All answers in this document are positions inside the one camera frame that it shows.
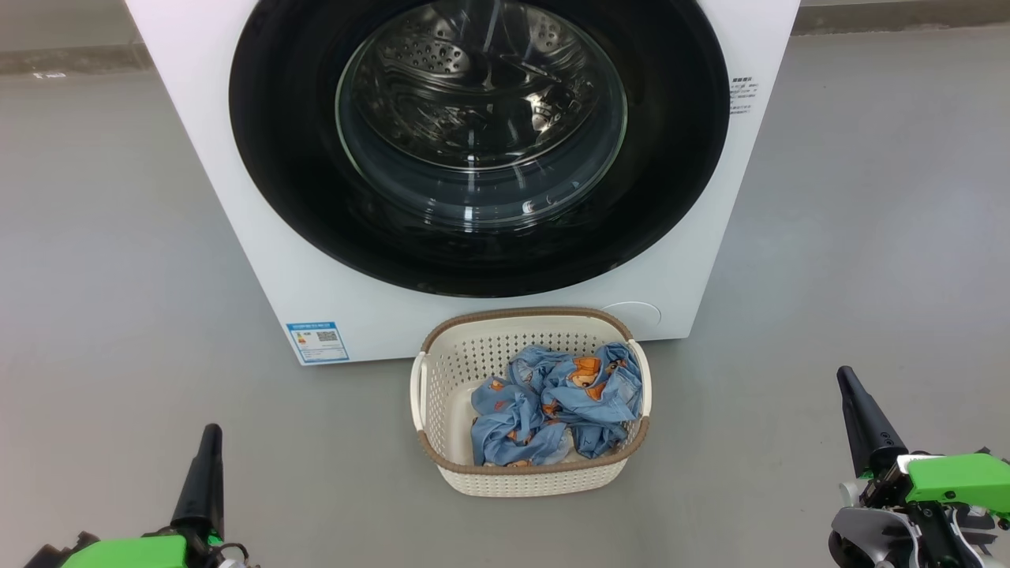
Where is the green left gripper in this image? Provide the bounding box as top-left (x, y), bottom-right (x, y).
top-left (24, 424), bottom-right (253, 568)

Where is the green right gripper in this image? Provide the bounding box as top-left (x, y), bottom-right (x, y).
top-left (836, 365), bottom-right (1010, 568)

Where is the blue garment orange print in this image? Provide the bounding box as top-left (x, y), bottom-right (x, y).
top-left (509, 342), bottom-right (644, 459)

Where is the black round glass washer door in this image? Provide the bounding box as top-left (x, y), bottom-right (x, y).
top-left (229, 0), bottom-right (731, 299)

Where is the white front-load washing machine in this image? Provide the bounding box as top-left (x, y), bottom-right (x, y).
top-left (126, 0), bottom-right (802, 366)

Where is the blue energy label sticker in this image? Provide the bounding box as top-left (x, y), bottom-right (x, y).
top-left (286, 321), bottom-right (350, 364)

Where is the round white filter cover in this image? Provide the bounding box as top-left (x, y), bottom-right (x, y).
top-left (601, 301), bottom-right (662, 342)

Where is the cream laundry basket brown rim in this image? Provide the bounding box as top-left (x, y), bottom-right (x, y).
top-left (410, 307), bottom-right (653, 498)

